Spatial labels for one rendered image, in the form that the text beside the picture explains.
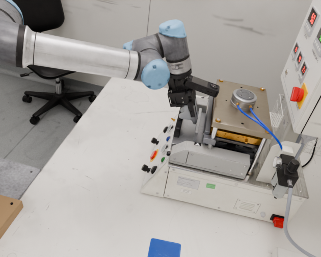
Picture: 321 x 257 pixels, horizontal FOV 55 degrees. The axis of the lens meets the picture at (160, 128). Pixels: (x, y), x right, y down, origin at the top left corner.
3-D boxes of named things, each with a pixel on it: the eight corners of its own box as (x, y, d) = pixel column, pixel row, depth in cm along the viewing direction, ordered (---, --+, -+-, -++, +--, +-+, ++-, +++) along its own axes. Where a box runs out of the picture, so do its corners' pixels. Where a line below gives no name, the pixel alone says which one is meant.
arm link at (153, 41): (125, 54, 83) (163, 42, 84) (119, 39, 92) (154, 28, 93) (133, 78, 88) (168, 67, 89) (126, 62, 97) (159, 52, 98)
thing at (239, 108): (274, 112, 116) (287, 83, 108) (284, 170, 92) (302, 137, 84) (211, 99, 118) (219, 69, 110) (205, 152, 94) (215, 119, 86)
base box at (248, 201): (276, 162, 135) (291, 132, 124) (287, 236, 106) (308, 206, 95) (158, 136, 139) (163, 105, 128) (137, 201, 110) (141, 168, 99)
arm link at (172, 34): (153, 24, 92) (179, 16, 93) (160, 57, 99) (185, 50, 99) (158, 30, 86) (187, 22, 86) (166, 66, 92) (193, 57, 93)
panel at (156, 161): (157, 137, 137) (181, 111, 126) (141, 188, 114) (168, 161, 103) (153, 135, 137) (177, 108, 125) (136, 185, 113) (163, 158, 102)
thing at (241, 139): (257, 113, 114) (265, 92, 108) (261, 153, 97) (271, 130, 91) (211, 104, 115) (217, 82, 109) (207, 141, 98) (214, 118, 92)
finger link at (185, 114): (182, 124, 111) (177, 102, 106) (198, 123, 109) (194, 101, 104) (180, 129, 109) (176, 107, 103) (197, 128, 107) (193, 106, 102)
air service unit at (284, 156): (278, 175, 97) (297, 139, 88) (284, 212, 86) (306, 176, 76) (262, 171, 97) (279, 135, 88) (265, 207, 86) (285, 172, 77)
